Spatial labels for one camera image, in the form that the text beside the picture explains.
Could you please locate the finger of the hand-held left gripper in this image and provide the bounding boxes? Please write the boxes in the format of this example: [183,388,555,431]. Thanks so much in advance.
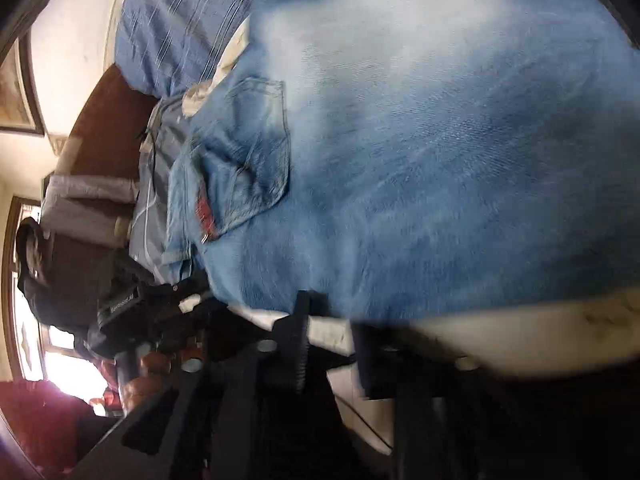
[150,272,226,326]

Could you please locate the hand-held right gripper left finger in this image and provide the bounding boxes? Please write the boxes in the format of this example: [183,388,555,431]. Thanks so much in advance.
[75,290,313,480]

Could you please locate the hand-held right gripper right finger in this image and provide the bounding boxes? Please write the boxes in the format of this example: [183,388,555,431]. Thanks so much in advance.
[351,324,553,480]

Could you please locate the blue denim pants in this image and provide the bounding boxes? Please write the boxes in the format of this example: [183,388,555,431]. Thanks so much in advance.
[165,0,640,326]

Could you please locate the person's left hand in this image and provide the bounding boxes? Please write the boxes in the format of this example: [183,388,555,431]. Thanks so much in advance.
[90,345,173,411]

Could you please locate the black bag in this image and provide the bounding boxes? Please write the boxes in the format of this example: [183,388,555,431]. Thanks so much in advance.
[15,215,118,346]

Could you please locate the wooden framed window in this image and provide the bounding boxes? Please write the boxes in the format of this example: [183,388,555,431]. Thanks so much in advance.
[2,197,106,393]

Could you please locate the white folded cloths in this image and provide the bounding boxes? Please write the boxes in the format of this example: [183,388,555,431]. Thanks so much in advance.
[40,172,138,248]

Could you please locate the red cloth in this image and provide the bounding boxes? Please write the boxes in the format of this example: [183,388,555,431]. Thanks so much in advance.
[0,380,116,476]

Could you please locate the brown wooden headboard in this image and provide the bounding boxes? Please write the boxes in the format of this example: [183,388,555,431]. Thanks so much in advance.
[60,65,161,181]

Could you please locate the blue plaid blanket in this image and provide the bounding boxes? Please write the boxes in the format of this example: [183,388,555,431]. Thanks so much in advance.
[112,0,301,101]

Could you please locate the framed wall picture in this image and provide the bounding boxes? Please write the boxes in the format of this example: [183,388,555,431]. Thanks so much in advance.
[0,35,46,138]

